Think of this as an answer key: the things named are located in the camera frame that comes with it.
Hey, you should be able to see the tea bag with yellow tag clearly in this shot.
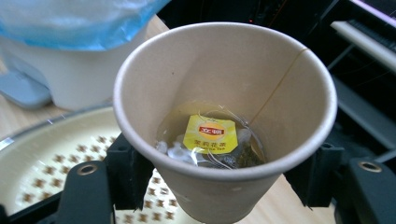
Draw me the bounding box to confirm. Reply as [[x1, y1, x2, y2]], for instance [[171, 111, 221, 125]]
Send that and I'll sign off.
[[155, 105, 267, 171]]

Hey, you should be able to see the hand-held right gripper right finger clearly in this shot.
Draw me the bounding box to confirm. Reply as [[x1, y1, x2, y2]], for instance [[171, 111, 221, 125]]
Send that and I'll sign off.
[[283, 142, 346, 209]]

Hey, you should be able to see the white pedal trash can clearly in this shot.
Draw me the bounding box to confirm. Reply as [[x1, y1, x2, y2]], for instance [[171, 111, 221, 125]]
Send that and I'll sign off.
[[0, 0, 172, 112]]

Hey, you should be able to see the beige strainer bucket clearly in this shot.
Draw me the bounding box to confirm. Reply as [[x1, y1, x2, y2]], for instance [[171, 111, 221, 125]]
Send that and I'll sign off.
[[0, 104, 204, 224]]

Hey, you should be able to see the brown paper cup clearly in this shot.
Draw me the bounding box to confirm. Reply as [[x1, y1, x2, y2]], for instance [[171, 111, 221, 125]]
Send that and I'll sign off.
[[112, 21, 339, 224]]

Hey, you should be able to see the blue plastic trash bag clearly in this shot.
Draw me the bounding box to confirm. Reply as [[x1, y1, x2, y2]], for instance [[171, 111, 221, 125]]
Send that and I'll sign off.
[[0, 0, 172, 52]]

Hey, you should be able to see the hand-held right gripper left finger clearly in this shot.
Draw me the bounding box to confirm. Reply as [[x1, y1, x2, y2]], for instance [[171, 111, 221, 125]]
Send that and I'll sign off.
[[104, 133, 156, 211]]

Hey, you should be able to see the white desk frame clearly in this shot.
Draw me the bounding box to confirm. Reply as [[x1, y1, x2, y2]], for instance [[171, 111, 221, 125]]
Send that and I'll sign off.
[[330, 20, 396, 74]]

